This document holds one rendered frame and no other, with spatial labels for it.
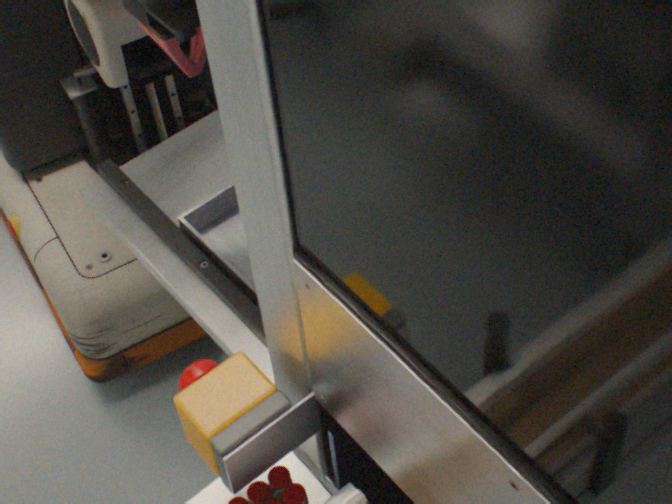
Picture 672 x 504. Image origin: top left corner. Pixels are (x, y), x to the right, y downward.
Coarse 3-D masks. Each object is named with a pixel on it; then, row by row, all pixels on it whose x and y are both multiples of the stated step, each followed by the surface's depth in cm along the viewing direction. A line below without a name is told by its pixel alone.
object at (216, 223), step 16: (224, 192) 124; (192, 208) 123; (208, 208) 124; (224, 208) 126; (192, 224) 124; (208, 224) 126; (224, 224) 126; (240, 224) 125; (192, 240) 123; (208, 240) 124; (224, 240) 124; (240, 240) 124; (208, 256) 121; (224, 256) 123; (240, 256) 123; (224, 272) 120; (240, 272) 121; (240, 288) 119; (256, 304) 117
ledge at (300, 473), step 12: (288, 456) 107; (288, 468) 107; (300, 468) 106; (216, 480) 106; (264, 480) 106; (300, 480) 106; (312, 480) 106; (204, 492) 106; (216, 492) 106; (228, 492) 105; (240, 492) 105; (312, 492) 105; (324, 492) 105
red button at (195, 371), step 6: (204, 360) 99; (210, 360) 99; (192, 366) 98; (198, 366) 98; (204, 366) 98; (210, 366) 98; (216, 366) 99; (186, 372) 98; (192, 372) 98; (198, 372) 98; (204, 372) 98; (180, 378) 99; (186, 378) 98; (192, 378) 98; (198, 378) 97; (180, 384) 98; (186, 384) 98; (180, 390) 99
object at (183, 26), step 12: (144, 0) 104; (156, 0) 102; (168, 0) 102; (180, 0) 102; (192, 0) 103; (156, 12) 103; (168, 12) 103; (180, 12) 103; (192, 12) 102; (168, 24) 102; (180, 24) 101; (192, 24) 101; (180, 36) 101; (192, 36) 102
